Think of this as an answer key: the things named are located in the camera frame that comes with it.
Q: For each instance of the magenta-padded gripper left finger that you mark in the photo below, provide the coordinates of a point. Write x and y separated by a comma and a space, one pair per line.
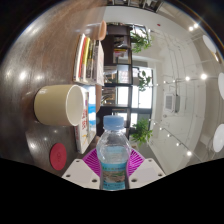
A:
81, 173

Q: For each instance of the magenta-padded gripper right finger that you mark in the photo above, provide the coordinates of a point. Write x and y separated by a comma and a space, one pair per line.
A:
146, 172

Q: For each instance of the clear blue-capped water bottle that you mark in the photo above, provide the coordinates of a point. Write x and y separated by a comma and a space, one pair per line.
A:
114, 163

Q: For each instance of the flat round red coaster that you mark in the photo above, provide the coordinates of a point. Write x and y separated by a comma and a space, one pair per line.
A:
58, 156

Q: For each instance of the green potted plant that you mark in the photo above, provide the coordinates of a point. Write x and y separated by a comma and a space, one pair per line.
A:
140, 40
143, 81
141, 131

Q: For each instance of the cream ceramic cup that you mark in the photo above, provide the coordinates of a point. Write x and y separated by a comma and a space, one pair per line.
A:
53, 105

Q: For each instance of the ceiling air conditioner unit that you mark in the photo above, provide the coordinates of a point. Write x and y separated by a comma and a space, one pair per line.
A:
171, 102

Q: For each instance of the ceiling lights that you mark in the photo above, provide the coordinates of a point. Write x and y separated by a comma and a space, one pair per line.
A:
218, 138

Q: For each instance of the dark open shelf unit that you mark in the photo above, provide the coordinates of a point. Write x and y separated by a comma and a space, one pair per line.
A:
121, 75

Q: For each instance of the white-covered book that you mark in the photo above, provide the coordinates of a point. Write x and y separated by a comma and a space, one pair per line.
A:
99, 65

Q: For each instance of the red-spined book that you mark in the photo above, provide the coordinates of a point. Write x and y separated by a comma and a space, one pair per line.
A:
79, 58

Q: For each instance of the yellow-spined book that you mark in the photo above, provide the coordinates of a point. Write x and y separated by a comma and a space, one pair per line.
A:
87, 58

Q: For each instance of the orange chairs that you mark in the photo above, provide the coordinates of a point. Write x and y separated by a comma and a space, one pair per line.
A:
103, 30

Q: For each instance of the tall wall bookshelf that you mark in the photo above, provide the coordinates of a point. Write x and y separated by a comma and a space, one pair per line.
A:
133, 4

